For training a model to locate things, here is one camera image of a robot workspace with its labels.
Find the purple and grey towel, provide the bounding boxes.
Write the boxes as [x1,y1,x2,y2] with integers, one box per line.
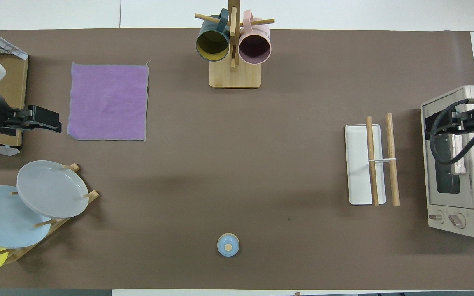
[67,61,151,142]

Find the white towel rack wooden bars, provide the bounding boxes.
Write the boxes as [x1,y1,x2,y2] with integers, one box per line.
[344,113,400,207]

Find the wooden dish rack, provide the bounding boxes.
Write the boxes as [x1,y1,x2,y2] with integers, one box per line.
[0,163,100,266]

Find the wooden shelf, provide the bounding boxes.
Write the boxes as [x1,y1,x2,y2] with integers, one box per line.
[0,32,29,149]

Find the grey plate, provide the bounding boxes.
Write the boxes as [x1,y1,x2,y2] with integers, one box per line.
[16,160,90,219]

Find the light blue plate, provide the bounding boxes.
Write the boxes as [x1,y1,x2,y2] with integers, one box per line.
[0,185,51,249]

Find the dark teal mug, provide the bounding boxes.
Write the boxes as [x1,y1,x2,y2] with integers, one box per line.
[196,8,230,62]

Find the wooden mug tree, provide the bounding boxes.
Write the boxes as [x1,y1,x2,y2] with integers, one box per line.
[195,0,275,89]

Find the brown table mat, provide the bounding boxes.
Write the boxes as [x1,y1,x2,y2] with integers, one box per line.
[0,28,474,290]

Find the pink mug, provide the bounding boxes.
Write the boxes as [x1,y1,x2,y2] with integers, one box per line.
[238,10,272,65]

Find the blue bell wooden knob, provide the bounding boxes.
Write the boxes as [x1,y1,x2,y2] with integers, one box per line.
[217,233,240,257]

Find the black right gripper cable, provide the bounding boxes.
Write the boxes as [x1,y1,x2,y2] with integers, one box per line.
[429,98,474,166]

